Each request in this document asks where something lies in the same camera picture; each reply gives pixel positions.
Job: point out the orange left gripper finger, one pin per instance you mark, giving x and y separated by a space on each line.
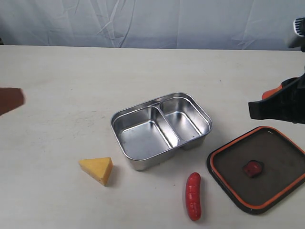
10 99

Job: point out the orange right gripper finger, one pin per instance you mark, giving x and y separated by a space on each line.
271 92
270 108

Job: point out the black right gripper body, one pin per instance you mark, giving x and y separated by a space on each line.
294 99

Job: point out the dark transparent lid orange valve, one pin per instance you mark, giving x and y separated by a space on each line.
258 169

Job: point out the yellow cheese wedge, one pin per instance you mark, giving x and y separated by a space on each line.
98 168

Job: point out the red sausage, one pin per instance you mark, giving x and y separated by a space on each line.
192 196

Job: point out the light blue backdrop cloth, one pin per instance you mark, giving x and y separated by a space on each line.
158 24

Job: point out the steel two-compartment lunch box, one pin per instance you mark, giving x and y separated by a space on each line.
151 132

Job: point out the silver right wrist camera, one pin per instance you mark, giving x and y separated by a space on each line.
296 34

